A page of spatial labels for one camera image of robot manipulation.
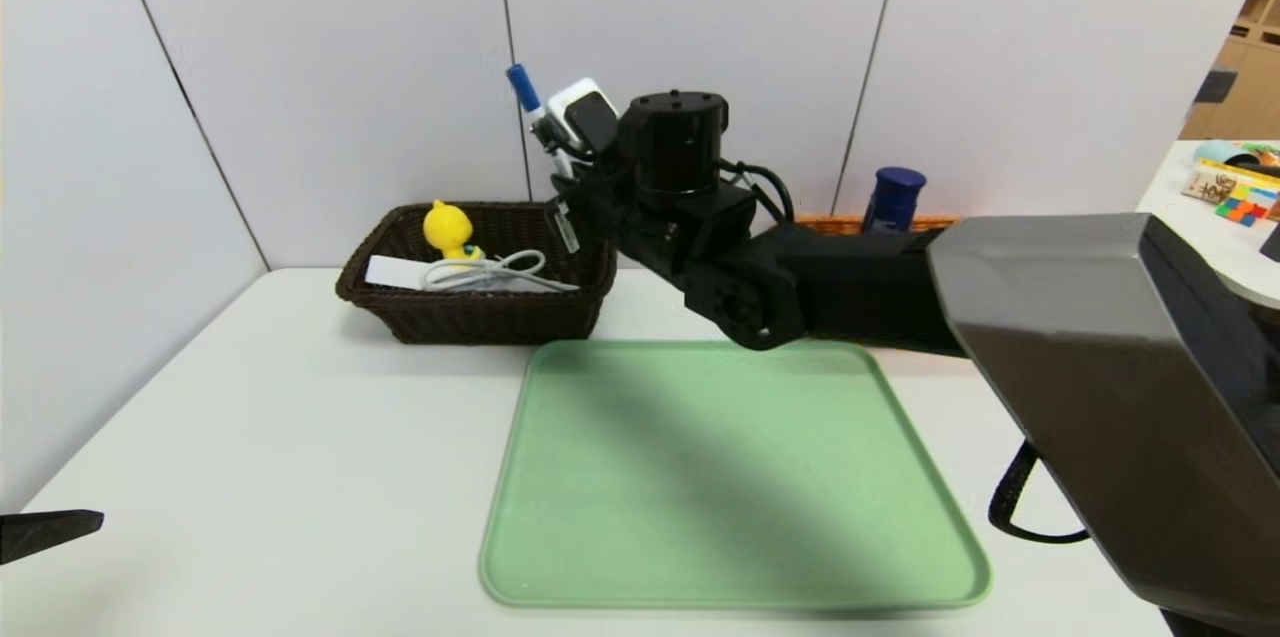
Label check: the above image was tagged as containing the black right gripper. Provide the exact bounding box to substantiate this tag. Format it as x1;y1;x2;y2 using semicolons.
543;195;615;255

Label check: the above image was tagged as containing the yellow duck toy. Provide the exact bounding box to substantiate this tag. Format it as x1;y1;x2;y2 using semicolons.
423;200;487;264

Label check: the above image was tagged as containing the blue and white marker pen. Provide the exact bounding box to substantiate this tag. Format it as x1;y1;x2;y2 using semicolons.
505;64;576;180

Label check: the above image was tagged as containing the white power strip with cable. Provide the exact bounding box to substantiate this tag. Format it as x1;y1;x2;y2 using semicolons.
365;249;582;296

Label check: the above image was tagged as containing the blue and white bottle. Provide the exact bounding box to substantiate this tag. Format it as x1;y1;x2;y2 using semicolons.
862;167;928;234

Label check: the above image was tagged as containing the dark brown wicker basket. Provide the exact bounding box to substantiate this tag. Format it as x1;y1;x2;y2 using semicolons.
335;202;619;346

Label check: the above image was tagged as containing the orange wicker basket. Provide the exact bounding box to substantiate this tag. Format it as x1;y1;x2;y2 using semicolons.
795;214;961;236

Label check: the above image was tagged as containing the light green plastic tray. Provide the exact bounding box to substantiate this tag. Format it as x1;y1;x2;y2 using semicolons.
479;338;992;610

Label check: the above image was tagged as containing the white side table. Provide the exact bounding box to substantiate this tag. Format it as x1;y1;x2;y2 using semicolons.
1135;139;1280;310

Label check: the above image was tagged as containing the yellow printed cardboard box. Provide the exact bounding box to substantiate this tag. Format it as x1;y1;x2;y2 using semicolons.
1183;160;1280;208

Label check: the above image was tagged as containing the colourful puzzle cube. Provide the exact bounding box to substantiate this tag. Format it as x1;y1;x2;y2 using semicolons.
1215;195;1275;224

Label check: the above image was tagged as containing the wooden shelf unit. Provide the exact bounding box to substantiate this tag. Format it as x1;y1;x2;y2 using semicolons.
1178;0;1280;143

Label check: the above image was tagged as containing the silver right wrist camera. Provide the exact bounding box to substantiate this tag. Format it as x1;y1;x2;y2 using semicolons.
545;77;622;158

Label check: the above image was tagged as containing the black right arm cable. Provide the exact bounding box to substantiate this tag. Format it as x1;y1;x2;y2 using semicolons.
988;439;1091;545

